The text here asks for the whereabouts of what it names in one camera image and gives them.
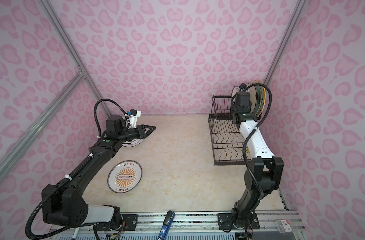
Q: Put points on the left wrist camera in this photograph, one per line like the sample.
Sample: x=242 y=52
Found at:
x=133 y=116

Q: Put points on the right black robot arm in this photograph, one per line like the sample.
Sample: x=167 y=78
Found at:
x=263 y=169

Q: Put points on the small orange sunburst plate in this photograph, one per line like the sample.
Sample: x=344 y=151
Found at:
x=233 y=94

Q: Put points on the black wire dish rack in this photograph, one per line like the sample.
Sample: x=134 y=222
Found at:
x=226 y=140

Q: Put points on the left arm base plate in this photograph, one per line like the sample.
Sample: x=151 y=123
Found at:
x=126 y=223

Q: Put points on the large orange sunburst plate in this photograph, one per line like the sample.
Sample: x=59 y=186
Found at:
x=125 y=176

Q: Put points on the cream floral branch plate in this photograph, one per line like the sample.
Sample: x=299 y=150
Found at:
x=255 y=98

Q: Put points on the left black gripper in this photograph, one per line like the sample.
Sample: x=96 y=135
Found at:
x=142 y=133

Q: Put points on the white label with red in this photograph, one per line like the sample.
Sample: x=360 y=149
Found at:
x=283 y=226

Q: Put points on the blue handled tool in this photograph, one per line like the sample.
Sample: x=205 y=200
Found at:
x=168 y=220

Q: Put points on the white plate grey cloud outline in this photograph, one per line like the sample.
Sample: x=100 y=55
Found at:
x=133 y=143

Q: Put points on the star and cat plate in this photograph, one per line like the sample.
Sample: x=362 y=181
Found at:
x=262 y=87

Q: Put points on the black marker pen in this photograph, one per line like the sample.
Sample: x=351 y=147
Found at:
x=75 y=234

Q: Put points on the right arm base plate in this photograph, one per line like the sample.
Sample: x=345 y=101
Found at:
x=226 y=222

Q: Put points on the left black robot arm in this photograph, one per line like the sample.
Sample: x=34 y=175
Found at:
x=63 y=204

